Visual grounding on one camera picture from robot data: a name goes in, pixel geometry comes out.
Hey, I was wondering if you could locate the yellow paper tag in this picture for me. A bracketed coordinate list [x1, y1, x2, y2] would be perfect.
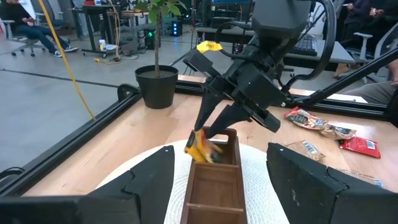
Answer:
[196, 40, 223, 54]

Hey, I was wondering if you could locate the brown wooden compartment tray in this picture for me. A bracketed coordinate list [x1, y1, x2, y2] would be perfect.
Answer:
[180, 127, 249, 224]

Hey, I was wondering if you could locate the yellow hanging cable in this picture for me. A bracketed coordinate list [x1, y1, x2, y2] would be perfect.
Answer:
[37, 0, 97, 122]

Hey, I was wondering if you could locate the green plant in black pot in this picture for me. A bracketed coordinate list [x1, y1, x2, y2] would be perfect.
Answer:
[134, 0, 188, 110]

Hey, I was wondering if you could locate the red tea packet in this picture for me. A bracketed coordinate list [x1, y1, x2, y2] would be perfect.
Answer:
[338, 136, 382, 159]
[284, 106, 312, 125]

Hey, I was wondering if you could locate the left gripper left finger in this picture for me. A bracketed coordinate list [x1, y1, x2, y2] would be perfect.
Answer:
[88, 145, 176, 224]

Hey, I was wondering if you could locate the grey office chair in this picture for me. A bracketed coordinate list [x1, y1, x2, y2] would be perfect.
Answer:
[353, 23, 398, 65]

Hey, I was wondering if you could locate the black rolling desk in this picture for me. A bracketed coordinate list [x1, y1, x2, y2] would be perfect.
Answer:
[70, 4, 131, 59]

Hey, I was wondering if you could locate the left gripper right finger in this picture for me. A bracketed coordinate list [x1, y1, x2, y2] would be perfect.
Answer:
[266, 142, 348, 224]

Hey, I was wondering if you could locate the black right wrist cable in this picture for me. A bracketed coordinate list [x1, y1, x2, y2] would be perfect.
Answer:
[214, 0, 339, 94]

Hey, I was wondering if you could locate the computer tower green light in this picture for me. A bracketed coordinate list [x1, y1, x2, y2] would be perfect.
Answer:
[143, 28, 158, 50]

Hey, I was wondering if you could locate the yellow tea packet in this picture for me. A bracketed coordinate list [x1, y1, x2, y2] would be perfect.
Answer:
[183, 126, 223, 164]

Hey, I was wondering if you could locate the person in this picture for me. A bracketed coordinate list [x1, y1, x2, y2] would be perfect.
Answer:
[331, 0, 398, 79]
[0, 0, 80, 58]
[341, 58, 398, 105]

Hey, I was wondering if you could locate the white office chair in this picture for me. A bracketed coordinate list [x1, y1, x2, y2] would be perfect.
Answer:
[0, 19, 47, 57]

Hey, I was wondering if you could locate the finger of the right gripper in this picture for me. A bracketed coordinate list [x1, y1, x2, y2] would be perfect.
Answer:
[205, 105, 251, 139]
[194, 88, 224, 131]

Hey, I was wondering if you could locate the black keyboard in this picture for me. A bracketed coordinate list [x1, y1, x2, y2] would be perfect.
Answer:
[294, 34, 318, 57]

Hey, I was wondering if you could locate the white round placemat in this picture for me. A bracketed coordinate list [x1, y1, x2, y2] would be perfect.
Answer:
[95, 139, 290, 224]

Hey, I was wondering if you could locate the grey office desk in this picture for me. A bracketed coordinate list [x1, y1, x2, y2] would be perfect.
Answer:
[195, 24, 357, 66]

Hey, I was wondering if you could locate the computer tower blue light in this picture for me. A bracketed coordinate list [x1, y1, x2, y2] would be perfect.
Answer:
[170, 20, 184, 38]

